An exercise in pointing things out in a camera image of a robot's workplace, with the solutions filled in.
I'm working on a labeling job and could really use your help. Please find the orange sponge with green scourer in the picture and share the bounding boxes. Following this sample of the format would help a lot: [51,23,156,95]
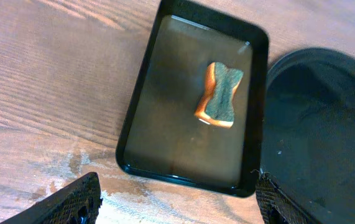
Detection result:
[194,62,244,128]

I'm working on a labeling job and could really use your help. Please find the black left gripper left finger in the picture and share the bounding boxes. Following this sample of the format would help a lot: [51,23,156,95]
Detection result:
[2,172,102,224]

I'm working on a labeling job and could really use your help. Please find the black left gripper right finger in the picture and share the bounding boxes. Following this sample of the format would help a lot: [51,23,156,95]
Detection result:
[256,172,320,224]

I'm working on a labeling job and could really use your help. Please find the black rectangular water tray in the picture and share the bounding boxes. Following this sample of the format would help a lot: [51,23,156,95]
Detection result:
[116,1,269,197]

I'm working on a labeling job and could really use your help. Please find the round black serving tray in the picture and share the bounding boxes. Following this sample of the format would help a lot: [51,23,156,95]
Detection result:
[260,48,355,223]

